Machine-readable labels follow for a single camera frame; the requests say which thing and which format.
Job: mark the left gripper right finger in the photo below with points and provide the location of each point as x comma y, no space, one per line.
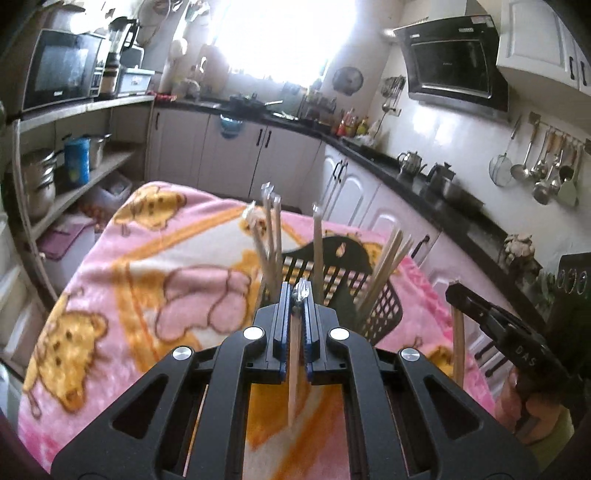
406,419

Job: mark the steel kettle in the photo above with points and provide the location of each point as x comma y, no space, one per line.
411,163

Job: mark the grey plastic container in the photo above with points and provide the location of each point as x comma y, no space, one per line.
133,81

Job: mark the stacked steel pots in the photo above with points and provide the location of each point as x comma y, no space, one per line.
37,171

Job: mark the chopsticks pair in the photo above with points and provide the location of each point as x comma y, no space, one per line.
301,293
251,216
318,281
267,197

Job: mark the person's right hand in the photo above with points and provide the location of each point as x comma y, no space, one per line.
534,417

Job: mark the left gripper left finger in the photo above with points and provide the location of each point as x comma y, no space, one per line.
186,417

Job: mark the black plastic utensil basket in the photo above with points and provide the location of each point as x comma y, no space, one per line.
347,271

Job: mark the steel pot on shelf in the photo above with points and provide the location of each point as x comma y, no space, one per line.
96,149

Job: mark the steel basin on counter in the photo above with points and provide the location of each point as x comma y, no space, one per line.
461,199

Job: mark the hanging mesh strainer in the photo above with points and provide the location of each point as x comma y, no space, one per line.
499,167

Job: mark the black frying pan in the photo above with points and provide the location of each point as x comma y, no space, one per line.
240,102

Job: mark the black range hood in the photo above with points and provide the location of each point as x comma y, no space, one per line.
452,62

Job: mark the blender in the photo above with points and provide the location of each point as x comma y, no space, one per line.
122,33

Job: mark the blue hanging basket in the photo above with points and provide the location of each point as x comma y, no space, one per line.
230,127

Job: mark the hanging steel ladle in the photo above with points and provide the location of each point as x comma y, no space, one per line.
519,171

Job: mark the metal storage shelf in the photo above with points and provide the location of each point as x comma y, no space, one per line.
115,157

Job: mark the black kettle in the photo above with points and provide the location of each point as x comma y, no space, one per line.
438,174

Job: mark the pink cartoon fleece blanket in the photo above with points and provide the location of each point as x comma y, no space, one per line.
177,266

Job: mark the plastic drawer unit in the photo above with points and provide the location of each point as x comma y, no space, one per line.
22,312

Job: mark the white upper cabinet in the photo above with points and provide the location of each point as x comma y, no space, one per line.
537,52

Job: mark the black microwave oven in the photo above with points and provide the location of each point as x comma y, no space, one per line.
64,67

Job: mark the white lower cabinets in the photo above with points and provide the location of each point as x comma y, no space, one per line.
190,148

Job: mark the blue plastic canister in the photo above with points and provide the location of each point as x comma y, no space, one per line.
76,160

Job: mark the small wall fan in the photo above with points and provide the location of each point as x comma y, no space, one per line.
347,80

